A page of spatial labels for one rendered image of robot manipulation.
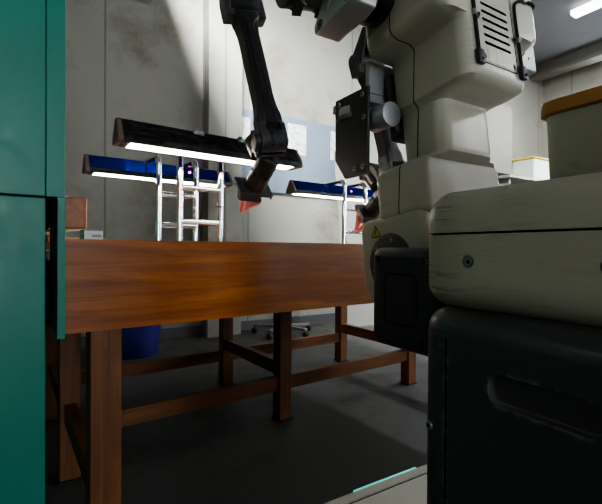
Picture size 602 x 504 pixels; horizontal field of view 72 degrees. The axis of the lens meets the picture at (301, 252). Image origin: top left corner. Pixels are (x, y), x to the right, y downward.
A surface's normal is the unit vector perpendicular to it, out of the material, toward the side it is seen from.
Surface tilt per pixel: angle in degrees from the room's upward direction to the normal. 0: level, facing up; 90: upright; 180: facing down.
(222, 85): 90
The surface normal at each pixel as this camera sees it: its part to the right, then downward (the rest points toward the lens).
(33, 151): 0.58, 0.01
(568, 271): -0.85, 0.00
